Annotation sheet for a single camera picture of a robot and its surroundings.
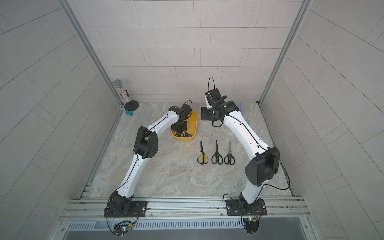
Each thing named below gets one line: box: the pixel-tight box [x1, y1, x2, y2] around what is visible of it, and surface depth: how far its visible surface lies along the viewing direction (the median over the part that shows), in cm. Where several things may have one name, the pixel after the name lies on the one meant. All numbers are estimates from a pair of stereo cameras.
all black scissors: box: [211, 139, 223, 165], surface depth 90 cm
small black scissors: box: [175, 130, 191, 138], surface depth 101 cm
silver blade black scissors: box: [224, 140, 235, 165], surface depth 90 cm
